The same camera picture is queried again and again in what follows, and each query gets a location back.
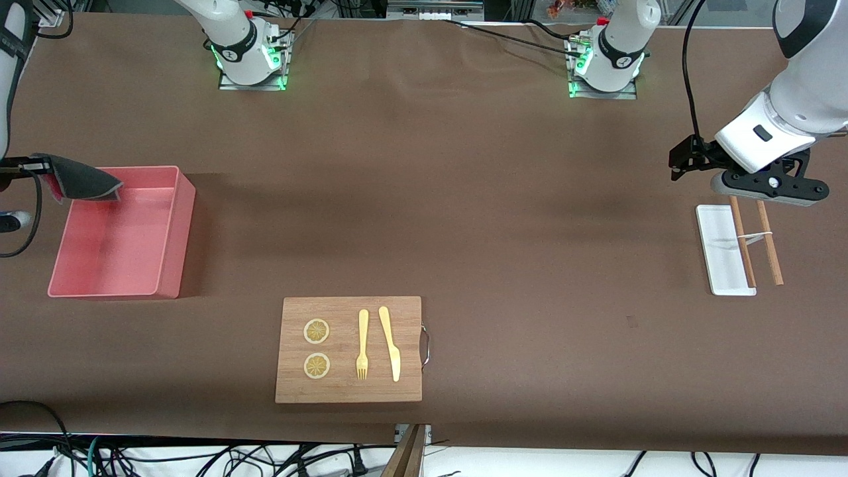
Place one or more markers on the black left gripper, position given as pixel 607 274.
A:
pixel 697 154

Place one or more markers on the gray cloth pink lining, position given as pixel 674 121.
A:
pixel 86 182

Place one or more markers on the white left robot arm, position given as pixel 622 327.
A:
pixel 808 93

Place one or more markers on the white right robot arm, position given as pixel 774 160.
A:
pixel 232 40

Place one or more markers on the white rectangular tray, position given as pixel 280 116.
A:
pixel 715 252

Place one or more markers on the pink plastic bin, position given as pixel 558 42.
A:
pixel 126 252

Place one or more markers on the gray metal box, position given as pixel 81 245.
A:
pixel 430 12

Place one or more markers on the lemon slice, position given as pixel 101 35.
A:
pixel 317 331
pixel 317 366

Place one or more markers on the yellow plastic knife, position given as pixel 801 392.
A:
pixel 391 344

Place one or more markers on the yellow plastic fork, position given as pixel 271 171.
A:
pixel 362 331

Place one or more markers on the wooden cutting board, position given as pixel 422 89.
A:
pixel 344 391

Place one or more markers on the wooden beam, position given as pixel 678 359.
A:
pixel 407 460

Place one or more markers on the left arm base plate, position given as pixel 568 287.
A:
pixel 603 95

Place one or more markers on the aluminium frame rail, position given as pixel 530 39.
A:
pixel 52 16

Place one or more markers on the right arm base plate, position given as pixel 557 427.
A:
pixel 255 87

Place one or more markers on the small metal bracket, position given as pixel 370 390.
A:
pixel 427 434

